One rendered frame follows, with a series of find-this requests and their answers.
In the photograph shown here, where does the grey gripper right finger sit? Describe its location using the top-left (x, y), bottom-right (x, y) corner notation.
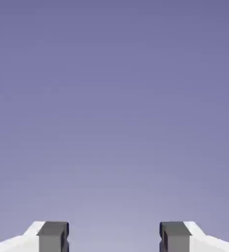
top-left (159, 220), bottom-right (229, 252)

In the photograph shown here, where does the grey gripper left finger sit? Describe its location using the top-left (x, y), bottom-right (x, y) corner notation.
top-left (0, 220), bottom-right (70, 252)

